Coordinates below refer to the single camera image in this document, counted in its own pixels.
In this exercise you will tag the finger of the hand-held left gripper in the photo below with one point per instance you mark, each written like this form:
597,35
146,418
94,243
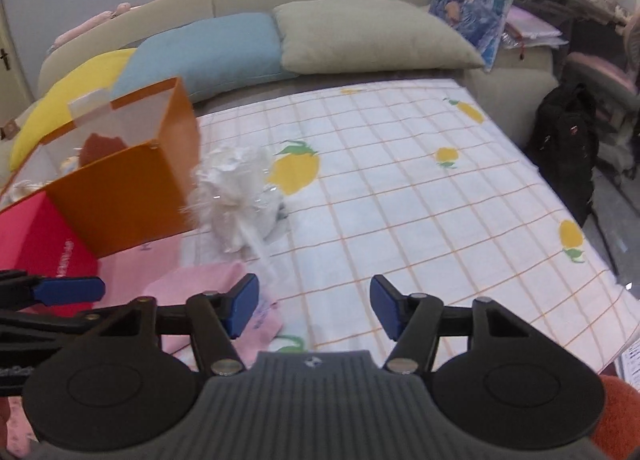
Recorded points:
50,326
70,290

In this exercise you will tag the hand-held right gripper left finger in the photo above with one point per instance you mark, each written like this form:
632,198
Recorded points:
244,305

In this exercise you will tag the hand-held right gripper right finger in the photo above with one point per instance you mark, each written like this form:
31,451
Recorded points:
385,305

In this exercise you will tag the pink cloth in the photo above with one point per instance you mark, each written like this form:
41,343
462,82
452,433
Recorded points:
200,280

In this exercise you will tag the orange cardboard box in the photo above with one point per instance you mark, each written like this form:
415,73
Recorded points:
125,200

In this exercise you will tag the white plastic bag bundle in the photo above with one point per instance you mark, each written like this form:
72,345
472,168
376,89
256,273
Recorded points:
235,190

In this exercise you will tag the red box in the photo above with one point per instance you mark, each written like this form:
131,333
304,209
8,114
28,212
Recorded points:
40,240

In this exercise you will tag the checked lemon print sheet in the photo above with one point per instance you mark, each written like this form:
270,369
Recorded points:
425,220

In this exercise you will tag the reddish brown plush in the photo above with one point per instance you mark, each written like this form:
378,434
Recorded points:
102,149

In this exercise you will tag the small brown cardboard piece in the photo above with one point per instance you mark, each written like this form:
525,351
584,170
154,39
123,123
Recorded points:
7,129

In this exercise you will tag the yellow pillow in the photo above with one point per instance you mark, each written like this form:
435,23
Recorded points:
75,84

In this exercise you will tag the black backpack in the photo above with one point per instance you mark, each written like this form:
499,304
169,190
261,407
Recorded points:
565,149

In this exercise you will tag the white printed paper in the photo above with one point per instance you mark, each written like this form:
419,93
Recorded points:
631,362

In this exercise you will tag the light blue pillow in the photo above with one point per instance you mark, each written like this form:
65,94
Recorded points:
210,49

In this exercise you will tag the orange fuzzy cushion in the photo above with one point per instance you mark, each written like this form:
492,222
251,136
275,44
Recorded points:
620,415

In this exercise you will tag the pink plush toy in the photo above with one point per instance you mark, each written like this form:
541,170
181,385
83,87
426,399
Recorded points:
85,27

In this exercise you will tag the beige pillow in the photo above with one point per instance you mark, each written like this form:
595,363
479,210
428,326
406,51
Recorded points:
370,34

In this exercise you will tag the blue printed pillow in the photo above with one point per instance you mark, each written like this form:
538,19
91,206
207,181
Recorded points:
475,4

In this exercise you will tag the stack of pink papers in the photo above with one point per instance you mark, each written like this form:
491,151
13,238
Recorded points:
535,24

